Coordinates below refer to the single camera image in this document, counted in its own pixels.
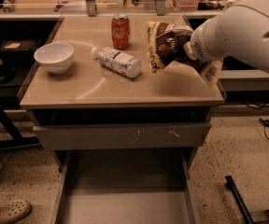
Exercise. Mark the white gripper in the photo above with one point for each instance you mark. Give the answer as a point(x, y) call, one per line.
point(202, 44)

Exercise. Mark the brown chip bag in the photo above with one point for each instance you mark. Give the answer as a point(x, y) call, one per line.
point(166, 41)

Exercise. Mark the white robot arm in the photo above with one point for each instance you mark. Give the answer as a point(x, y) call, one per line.
point(241, 31)

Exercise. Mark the closed top drawer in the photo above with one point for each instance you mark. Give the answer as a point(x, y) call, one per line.
point(121, 136)

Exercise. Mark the grey drawer cabinet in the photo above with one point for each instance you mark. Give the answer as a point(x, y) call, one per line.
point(89, 94)

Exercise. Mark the open middle drawer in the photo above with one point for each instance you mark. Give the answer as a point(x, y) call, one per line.
point(125, 186)

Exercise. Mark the clear plastic water bottle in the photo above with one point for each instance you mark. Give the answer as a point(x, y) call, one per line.
point(118, 61)

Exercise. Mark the red soda can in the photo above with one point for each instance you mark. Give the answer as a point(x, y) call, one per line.
point(120, 31)

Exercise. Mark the white bowl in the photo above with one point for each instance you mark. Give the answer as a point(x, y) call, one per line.
point(55, 58)

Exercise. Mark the black metal floor bar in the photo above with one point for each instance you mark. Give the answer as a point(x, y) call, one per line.
point(231, 186)

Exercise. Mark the black box with label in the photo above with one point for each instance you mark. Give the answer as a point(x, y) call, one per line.
point(19, 45)

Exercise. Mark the white clog shoe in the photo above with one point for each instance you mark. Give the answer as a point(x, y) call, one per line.
point(14, 211)

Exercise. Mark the left metal post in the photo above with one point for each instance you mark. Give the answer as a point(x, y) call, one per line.
point(90, 0)

